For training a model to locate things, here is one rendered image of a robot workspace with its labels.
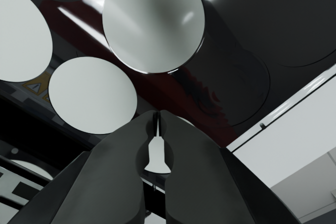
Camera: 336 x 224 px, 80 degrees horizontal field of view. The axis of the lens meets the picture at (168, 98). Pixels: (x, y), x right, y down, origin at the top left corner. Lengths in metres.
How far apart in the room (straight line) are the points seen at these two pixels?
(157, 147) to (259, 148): 0.22
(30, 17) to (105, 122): 0.13
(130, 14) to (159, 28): 0.03
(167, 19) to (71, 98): 0.14
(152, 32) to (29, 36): 0.12
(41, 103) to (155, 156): 0.16
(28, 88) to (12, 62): 0.03
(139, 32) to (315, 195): 2.17
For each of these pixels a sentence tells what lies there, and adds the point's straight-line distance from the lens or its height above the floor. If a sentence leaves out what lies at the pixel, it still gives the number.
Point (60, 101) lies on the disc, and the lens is 0.26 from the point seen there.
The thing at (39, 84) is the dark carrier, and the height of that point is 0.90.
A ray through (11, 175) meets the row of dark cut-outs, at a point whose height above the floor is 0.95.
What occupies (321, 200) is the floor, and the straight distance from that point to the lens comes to 2.35.
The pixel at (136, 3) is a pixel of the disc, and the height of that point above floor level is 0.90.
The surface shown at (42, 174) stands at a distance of 0.29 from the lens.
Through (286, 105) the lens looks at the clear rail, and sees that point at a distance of 0.28.
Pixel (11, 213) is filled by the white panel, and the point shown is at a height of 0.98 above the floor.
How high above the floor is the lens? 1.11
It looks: 63 degrees down
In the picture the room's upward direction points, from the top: 177 degrees clockwise
